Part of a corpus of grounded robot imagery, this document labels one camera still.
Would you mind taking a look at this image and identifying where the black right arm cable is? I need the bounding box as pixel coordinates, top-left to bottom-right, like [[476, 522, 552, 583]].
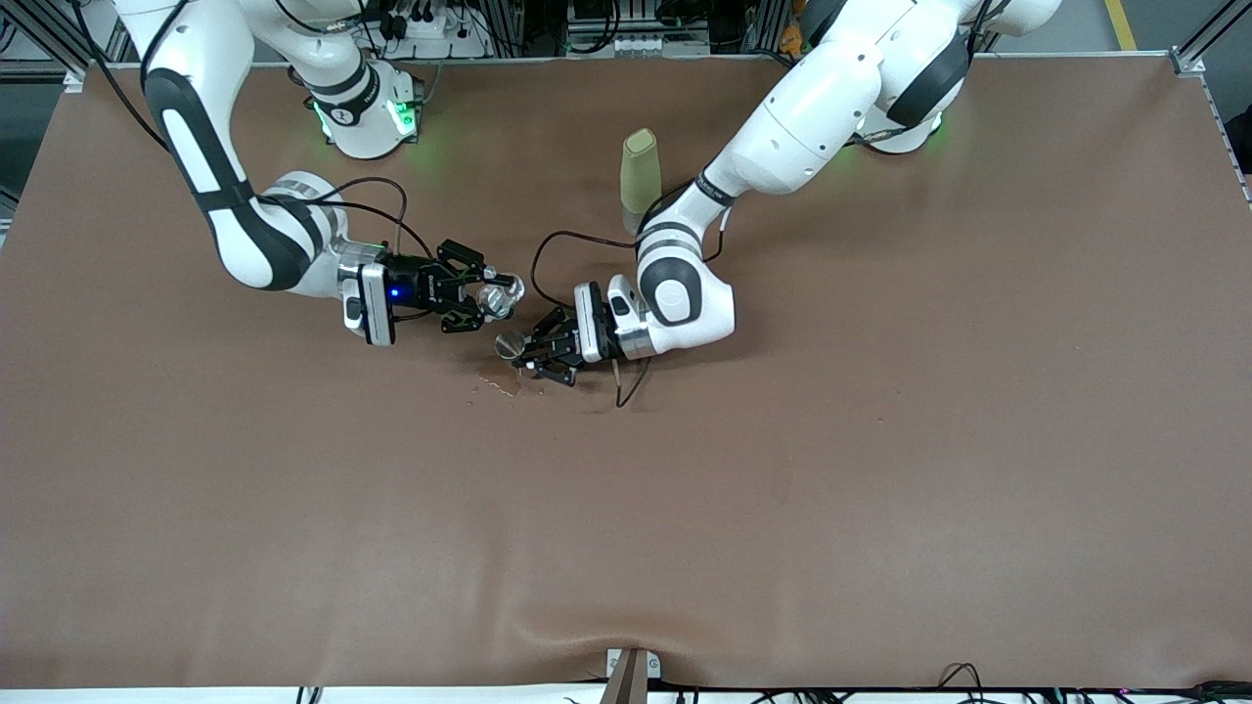
[[73, 0, 436, 324]]

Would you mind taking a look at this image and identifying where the metal table clamp bracket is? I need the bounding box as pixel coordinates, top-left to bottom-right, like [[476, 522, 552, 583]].
[[604, 647, 662, 704]]

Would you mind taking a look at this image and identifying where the aluminium frame rail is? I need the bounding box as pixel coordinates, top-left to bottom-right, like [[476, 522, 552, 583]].
[[0, 0, 133, 94], [1169, 0, 1252, 206]]

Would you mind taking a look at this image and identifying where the black cable bundle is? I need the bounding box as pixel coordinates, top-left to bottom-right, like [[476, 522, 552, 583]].
[[675, 682, 1252, 704]]

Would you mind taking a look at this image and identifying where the black cable loop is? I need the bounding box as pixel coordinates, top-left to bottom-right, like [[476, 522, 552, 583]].
[[937, 662, 989, 700]]

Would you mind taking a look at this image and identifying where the olive sleeved shaker bottle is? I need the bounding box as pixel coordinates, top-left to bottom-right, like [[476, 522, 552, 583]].
[[619, 128, 664, 236]]

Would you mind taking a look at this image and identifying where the clear glass measuring cup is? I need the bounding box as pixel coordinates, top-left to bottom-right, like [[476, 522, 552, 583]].
[[474, 274, 526, 322]]

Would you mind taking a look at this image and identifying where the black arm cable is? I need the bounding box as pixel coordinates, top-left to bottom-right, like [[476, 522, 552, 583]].
[[531, 181, 730, 410], [73, 0, 436, 324]]

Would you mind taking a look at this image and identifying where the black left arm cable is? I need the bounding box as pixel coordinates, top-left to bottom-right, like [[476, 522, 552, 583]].
[[531, 181, 730, 410]]

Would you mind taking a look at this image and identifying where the brown table mat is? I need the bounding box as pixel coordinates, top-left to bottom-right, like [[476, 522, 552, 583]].
[[0, 54, 1252, 690]]

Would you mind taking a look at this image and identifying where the white power strip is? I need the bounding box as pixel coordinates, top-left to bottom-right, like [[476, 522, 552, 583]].
[[386, 5, 490, 60]]

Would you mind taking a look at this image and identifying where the white terminal block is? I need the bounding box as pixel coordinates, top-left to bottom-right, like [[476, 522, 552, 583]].
[[606, 34, 710, 58]]

